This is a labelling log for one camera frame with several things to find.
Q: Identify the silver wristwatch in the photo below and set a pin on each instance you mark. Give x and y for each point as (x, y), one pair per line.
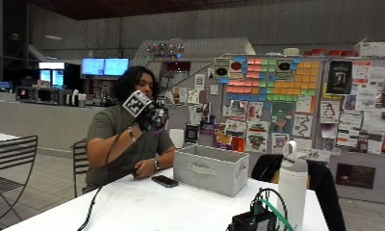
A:
(156, 164)

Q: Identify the white cube with black markers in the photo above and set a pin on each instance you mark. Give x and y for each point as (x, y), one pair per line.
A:
(136, 103)

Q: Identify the black smartphone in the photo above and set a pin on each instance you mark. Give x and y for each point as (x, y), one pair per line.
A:
(164, 181)

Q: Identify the person in olive t-shirt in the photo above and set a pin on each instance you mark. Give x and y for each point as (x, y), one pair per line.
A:
(115, 128)

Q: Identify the black slatted metal chair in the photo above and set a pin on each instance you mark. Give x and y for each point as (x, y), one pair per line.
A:
(8, 170)
(79, 163)

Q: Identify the grey fabric storage bin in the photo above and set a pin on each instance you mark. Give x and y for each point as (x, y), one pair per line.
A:
(210, 170)

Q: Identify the cluster of pink sticky notes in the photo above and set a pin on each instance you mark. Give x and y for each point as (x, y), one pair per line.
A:
(244, 84)

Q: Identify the grey service counter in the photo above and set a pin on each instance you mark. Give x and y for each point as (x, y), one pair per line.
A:
(39, 122)

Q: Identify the lit drinks fridge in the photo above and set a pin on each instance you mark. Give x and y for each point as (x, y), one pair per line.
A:
(52, 75)

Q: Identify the black counter appliance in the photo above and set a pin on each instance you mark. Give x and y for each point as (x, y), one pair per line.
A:
(43, 95)

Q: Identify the green illustrated poster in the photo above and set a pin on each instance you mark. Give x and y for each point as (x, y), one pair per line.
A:
(281, 117)

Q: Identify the cluster of orange sticky notes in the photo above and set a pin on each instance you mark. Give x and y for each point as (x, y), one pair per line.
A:
(302, 80)

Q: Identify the white insulated water bottle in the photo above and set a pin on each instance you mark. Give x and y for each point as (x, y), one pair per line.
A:
(291, 189)

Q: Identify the white round container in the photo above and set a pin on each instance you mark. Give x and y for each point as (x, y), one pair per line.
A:
(291, 51)

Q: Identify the blue counter screen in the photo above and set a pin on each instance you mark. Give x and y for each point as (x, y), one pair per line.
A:
(0, 84)

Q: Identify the white penguin poster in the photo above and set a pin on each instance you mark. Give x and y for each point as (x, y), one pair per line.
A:
(329, 111)

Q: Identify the black portrait poster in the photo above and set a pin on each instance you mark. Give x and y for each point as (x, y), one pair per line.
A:
(338, 77)

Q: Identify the row of red containers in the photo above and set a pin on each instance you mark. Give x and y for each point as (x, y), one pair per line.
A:
(329, 52)

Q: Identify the group of paper flyers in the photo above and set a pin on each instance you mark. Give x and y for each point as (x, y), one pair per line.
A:
(363, 122)

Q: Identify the dark framed plaque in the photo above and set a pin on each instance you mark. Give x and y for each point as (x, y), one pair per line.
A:
(355, 175)

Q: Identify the grey pin board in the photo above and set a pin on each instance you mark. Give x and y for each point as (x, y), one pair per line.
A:
(371, 179)

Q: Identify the white cardboard box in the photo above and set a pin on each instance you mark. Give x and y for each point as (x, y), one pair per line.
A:
(374, 48)

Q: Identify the blue wall monitor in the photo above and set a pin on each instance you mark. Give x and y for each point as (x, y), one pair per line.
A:
(116, 66)
(92, 66)

